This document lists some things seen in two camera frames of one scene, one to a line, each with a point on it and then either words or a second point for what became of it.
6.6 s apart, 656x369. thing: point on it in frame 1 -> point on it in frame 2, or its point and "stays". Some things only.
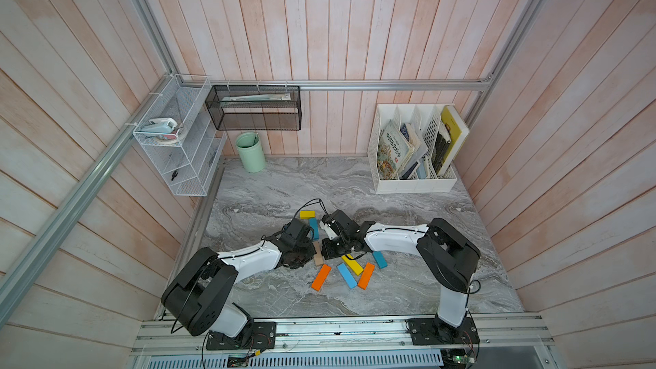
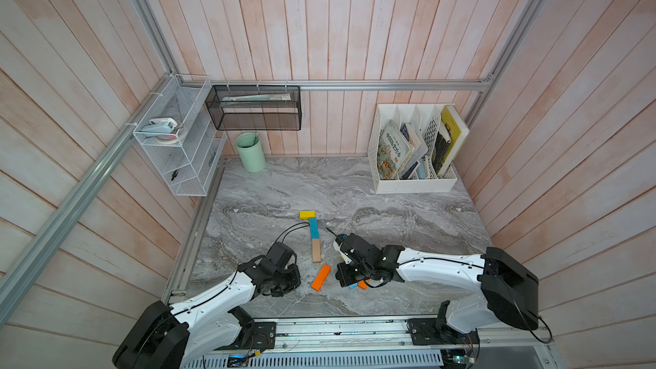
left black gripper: x=311 y=252 -> x=295 y=282
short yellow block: x=307 y=214 stays
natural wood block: x=319 y=259 stays
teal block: x=314 y=224 stays
